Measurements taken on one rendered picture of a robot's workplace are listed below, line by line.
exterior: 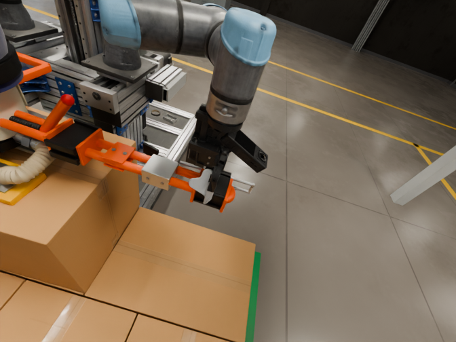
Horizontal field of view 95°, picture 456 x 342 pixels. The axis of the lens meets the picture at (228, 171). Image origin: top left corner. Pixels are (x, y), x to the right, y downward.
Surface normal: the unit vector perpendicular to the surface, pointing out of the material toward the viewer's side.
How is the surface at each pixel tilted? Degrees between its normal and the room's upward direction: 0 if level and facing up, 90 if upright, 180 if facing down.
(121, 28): 95
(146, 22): 76
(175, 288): 0
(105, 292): 0
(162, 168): 0
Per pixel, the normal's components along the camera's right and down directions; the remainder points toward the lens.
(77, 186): 0.26, -0.67
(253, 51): 0.18, 0.71
